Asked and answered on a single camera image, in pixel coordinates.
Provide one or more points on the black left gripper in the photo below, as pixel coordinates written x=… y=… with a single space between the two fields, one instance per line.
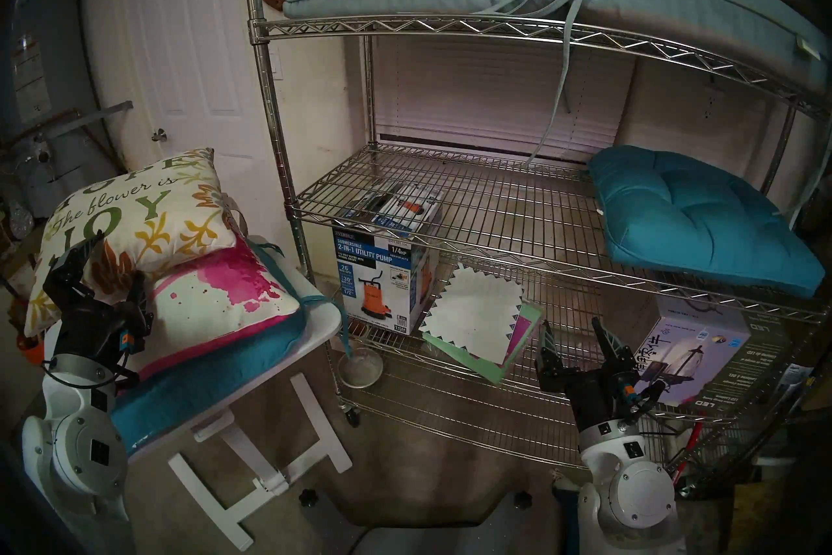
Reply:
x=84 y=326

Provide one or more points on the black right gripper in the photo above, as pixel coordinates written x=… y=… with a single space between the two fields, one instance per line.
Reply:
x=591 y=397

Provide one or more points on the floral JOY throw pillow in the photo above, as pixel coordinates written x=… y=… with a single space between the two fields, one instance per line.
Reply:
x=149 y=215

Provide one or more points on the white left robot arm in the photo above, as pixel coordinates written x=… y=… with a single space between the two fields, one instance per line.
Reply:
x=78 y=443

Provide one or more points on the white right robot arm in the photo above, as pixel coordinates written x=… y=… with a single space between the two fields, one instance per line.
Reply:
x=634 y=495

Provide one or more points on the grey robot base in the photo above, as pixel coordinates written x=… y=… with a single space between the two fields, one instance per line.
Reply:
x=422 y=537

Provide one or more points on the teal flat seat cushion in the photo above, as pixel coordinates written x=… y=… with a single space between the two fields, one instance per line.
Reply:
x=195 y=384

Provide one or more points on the teal tufted seat cushion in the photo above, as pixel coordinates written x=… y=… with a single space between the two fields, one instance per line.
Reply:
x=689 y=215

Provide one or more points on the pink paper sheet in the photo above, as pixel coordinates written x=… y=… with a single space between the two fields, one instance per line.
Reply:
x=520 y=336

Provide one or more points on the green paper sheet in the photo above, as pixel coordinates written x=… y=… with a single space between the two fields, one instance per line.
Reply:
x=500 y=368

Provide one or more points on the orange bucket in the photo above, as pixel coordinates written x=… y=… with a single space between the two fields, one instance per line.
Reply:
x=31 y=352

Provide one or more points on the silver round ornament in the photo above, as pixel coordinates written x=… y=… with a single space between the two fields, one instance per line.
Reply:
x=21 y=222

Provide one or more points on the pink flamingo throw pillow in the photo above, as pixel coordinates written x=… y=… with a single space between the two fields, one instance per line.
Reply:
x=214 y=306

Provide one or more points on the white scalloped paper sheet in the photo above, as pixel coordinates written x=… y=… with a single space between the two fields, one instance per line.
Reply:
x=474 y=313

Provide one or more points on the grey water heater tank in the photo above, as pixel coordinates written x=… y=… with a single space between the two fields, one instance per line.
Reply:
x=58 y=170

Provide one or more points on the LED lamp box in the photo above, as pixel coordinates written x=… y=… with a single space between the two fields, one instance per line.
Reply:
x=715 y=352

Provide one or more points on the metal door knob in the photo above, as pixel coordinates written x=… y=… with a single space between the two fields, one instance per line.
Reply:
x=159 y=135

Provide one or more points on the black base knob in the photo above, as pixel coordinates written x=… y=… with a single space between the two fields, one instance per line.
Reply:
x=522 y=500
x=309 y=498

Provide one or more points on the dark blue cloth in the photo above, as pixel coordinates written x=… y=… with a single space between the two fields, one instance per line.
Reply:
x=567 y=521

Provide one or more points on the white folding table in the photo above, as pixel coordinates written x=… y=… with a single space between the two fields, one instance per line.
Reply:
x=318 y=316

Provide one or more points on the clear glass bowl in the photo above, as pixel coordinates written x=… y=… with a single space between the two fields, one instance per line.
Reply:
x=361 y=368

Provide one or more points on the utility pump box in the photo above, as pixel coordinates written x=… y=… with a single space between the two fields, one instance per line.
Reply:
x=370 y=274

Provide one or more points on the black caster wheel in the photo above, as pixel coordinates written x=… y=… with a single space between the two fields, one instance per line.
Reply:
x=351 y=417

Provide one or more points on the white panel door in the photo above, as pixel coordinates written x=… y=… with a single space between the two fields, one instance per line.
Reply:
x=195 y=40

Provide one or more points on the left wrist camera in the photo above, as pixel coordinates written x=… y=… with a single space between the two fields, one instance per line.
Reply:
x=128 y=342

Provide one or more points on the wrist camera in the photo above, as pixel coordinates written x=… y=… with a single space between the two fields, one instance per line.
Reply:
x=640 y=394
x=128 y=342

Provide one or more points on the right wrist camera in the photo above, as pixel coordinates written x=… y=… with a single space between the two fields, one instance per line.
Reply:
x=640 y=394

